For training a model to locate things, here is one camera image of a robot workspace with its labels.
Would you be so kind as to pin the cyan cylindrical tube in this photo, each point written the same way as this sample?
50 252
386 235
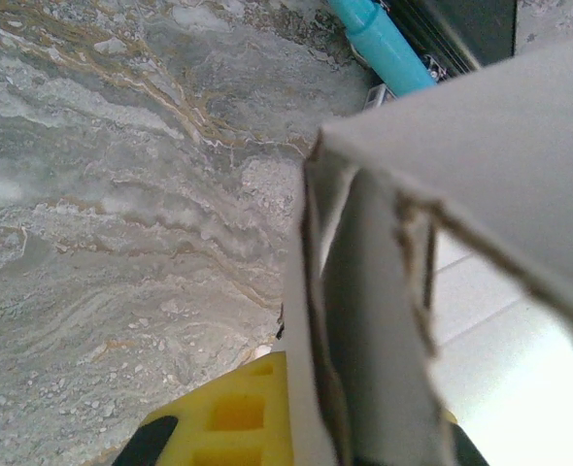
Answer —
388 53

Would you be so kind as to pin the white cardboard box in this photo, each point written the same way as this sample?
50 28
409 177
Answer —
461 145

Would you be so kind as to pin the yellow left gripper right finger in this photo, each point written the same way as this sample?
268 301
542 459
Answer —
463 446

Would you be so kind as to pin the small white plastic piece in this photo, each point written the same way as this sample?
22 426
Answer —
379 97

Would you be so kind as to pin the black flat case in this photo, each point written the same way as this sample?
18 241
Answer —
485 24

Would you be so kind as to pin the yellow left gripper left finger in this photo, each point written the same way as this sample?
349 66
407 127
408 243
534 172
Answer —
238 417

